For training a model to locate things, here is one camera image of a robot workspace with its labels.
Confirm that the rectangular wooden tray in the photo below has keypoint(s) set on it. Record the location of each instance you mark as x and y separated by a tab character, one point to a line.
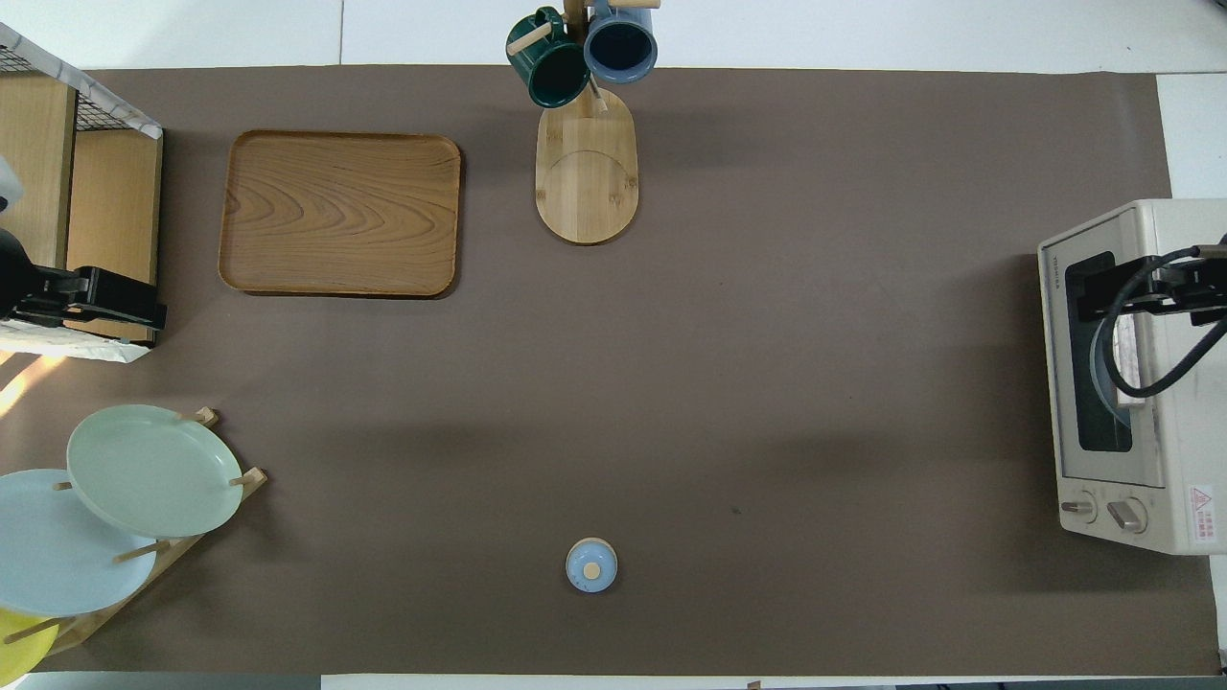
340	213

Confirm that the folded white cloth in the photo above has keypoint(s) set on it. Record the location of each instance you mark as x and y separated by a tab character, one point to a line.
115	105

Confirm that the wooden mug tree stand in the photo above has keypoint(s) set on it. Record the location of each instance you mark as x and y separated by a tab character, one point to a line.
587	182

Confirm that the beige toaster oven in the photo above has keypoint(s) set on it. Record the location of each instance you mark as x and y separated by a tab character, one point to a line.
1189	225

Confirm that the yellow plate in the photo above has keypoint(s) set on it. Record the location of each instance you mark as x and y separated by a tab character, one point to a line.
19	652

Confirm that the toaster oven glass door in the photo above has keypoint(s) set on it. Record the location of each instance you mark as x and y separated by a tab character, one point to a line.
1054	383

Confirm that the wooden plate rack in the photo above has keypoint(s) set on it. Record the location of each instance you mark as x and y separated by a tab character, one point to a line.
206	527

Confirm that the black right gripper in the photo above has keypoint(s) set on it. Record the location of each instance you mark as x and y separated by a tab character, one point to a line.
1203	287

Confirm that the beige oven knob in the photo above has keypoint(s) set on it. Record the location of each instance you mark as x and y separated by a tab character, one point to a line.
1078	508
1127	516

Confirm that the small light blue plate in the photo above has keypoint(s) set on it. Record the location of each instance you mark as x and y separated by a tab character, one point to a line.
1102	383

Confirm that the dark green mug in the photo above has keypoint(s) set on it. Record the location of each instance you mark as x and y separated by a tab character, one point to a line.
551	67

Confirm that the large brown table mat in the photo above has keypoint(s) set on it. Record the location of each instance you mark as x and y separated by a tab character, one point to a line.
767	383

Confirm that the wooden two-tier shelf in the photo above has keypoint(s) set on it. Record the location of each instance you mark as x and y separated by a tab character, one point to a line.
115	201

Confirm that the pale green plate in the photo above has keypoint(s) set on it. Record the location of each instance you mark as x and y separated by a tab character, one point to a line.
153	470

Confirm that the blue mug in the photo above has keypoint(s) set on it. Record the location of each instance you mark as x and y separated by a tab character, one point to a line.
620	43

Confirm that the large light blue plate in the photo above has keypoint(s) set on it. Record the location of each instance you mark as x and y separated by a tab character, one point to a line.
57	556

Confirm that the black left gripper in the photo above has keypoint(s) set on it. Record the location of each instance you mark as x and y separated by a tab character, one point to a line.
19	283

